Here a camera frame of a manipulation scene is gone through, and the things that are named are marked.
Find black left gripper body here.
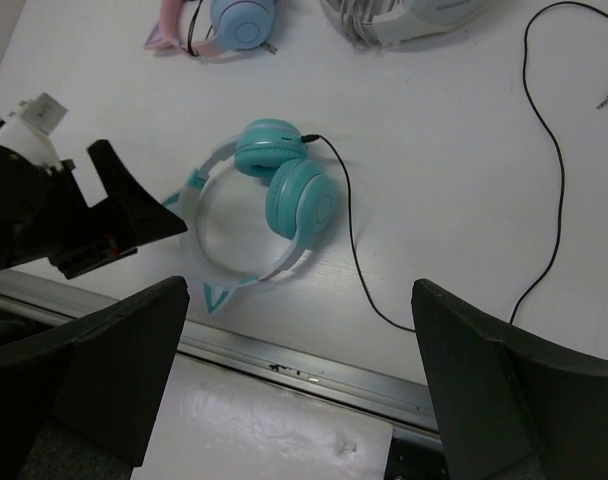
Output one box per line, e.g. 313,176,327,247
0,145,136,279

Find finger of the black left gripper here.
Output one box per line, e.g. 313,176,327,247
87,139,187,250

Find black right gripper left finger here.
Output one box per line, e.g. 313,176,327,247
0,276,189,479

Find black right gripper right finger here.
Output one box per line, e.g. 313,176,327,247
411,279,608,479

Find teal cat-ear headphones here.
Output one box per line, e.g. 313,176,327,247
162,119,338,315

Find black headphone audio cable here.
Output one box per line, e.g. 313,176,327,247
300,0,608,333

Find pink blue cat-ear headphones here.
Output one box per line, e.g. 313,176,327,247
143,0,276,58

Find grey white headphones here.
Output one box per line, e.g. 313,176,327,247
320,0,490,47

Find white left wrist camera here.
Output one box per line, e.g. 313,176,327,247
0,93,68,169

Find aluminium rail at table front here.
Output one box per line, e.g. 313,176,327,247
0,270,442,450

